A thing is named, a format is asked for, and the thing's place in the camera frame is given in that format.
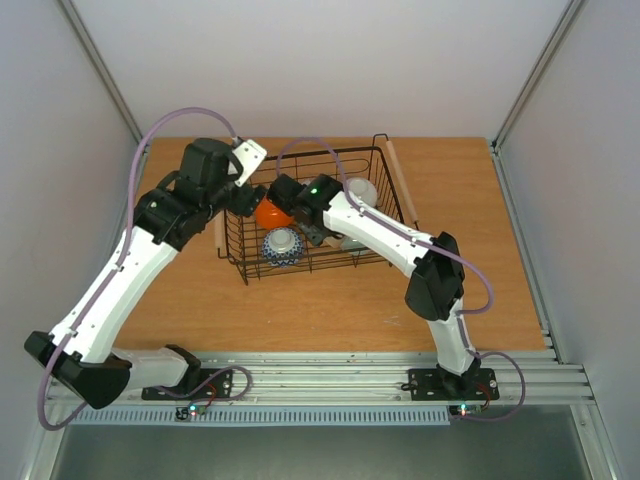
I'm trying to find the aluminium rail frame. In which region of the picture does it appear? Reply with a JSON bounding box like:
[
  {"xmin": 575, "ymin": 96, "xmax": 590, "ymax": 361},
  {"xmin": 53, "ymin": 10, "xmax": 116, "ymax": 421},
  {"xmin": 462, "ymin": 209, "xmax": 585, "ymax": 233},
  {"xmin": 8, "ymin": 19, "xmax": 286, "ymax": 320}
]
[{"xmin": 44, "ymin": 319, "xmax": 596, "ymax": 406}]

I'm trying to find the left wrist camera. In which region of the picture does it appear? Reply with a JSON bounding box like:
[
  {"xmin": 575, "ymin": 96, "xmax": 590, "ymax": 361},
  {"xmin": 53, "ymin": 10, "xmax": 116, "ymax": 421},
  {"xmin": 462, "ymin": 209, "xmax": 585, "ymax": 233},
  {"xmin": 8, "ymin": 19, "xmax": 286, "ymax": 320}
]
[{"xmin": 228, "ymin": 139, "xmax": 267, "ymax": 187}]

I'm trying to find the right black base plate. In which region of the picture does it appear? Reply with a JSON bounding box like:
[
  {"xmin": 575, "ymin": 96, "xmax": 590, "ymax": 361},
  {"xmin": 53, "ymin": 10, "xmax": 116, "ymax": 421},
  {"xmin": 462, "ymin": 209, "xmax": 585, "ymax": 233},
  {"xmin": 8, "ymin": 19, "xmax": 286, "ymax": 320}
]
[{"xmin": 401, "ymin": 368, "xmax": 500, "ymax": 401}]

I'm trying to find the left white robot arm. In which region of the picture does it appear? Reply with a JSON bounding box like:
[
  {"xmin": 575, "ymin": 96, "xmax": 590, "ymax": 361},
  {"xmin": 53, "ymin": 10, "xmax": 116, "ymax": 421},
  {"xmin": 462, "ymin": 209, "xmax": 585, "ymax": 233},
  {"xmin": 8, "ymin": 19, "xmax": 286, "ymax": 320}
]
[{"xmin": 24, "ymin": 138, "xmax": 267, "ymax": 409}]

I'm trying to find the red patterned bowl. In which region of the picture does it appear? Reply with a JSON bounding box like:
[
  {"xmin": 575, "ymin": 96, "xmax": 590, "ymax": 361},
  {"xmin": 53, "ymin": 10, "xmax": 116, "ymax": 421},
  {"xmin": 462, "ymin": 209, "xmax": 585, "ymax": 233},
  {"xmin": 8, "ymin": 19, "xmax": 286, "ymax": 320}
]
[{"xmin": 261, "ymin": 227, "xmax": 304, "ymax": 268}]

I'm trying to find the small circuit board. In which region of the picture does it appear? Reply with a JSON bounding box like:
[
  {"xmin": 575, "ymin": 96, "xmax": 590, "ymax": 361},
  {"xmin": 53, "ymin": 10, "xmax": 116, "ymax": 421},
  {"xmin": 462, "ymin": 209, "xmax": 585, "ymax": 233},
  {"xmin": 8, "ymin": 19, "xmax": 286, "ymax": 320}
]
[
  {"xmin": 449, "ymin": 403, "xmax": 484, "ymax": 417},
  {"xmin": 174, "ymin": 405, "xmax": 208, "ymax": 421}
]

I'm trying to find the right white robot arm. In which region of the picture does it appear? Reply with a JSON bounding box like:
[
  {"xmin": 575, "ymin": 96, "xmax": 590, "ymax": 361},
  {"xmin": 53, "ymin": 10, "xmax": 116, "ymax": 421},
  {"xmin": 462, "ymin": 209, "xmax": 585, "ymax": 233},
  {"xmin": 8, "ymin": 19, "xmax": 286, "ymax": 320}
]
[{"xmin": 267, "ymin": 174, "xmax": 480, "ymax": 399}]

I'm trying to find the left small circuit board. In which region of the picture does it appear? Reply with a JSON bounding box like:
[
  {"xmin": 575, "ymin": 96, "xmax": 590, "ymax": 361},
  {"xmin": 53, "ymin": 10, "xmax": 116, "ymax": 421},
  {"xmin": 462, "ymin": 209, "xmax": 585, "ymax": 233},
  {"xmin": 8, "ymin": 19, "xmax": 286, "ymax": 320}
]
[{"xmin": 174, "ymin": 405, "xmax": 208, "ymax": 421}]

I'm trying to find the plain white bottom bowl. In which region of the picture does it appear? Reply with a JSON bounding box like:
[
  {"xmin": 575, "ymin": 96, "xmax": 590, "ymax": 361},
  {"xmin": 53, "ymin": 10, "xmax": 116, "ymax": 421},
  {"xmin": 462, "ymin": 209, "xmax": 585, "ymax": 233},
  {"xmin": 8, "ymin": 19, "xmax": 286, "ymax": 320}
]
[{"xmin": 325, "ymin": 236, "xmax": 345, "ymax": 250}]

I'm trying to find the black wire dish rack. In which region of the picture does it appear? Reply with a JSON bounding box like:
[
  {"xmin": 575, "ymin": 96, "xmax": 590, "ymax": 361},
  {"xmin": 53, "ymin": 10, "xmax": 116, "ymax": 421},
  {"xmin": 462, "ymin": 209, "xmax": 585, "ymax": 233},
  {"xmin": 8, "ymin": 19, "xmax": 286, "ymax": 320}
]
[{"xmin": 214, "ymin": 133, "xmax": 417, "ymax": 283}]

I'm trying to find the orange bowl white inside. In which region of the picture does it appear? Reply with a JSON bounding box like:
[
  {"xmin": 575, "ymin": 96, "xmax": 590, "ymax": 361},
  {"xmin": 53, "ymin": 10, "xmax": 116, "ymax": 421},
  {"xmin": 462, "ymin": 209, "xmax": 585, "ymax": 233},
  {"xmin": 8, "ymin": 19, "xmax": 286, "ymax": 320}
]
[{"xmin": 254, "ymin": 197, "xmax": 294, "ymax": 230}]

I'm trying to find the white ceramic bowl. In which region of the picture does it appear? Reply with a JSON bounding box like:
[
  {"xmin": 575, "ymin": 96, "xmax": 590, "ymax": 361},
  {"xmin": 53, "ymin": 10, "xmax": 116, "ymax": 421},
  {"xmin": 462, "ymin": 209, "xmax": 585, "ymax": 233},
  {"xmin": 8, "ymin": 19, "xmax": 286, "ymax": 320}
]
[{"xmin": 347, "ymin": 177, "xmax": 378, "ymax": 208}]

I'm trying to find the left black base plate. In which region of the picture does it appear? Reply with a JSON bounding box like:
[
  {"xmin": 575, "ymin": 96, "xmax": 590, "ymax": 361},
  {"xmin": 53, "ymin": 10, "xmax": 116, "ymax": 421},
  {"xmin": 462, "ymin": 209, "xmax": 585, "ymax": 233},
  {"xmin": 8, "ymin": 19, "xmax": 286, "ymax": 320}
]
[{"xmin": 141, "ymin": 368, "xmax": 233, "ymax": 401}]

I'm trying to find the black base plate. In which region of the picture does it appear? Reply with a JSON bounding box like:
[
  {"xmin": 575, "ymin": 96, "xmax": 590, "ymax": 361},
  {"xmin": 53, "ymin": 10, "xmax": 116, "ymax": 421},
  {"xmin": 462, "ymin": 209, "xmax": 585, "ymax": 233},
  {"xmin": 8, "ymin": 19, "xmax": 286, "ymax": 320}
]
[
  {"xmin": 141, "ymin": 368, "xmax": 233, "ymax": 401},
  {"xmin": 401, "ymin": 368, "xmax": 500, "ymax": 401}
]

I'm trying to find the right small circuit board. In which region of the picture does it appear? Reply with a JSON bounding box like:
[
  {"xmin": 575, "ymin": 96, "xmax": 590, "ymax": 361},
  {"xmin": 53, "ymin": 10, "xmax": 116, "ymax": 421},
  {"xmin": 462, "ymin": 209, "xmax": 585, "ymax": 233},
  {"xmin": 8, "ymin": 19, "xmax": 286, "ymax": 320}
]
[{"xmin": 449, "ymin": 403, "xmax": 484, "ymax": 417}]

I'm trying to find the blue slotted cable duct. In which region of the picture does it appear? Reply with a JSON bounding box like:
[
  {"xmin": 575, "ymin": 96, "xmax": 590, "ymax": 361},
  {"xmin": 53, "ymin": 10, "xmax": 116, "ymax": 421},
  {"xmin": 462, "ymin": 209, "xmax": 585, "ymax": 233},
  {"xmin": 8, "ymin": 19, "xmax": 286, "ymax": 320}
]
[{"xmin": 72, "ymin": 405, "xmax": 450, "ymax": 428}]

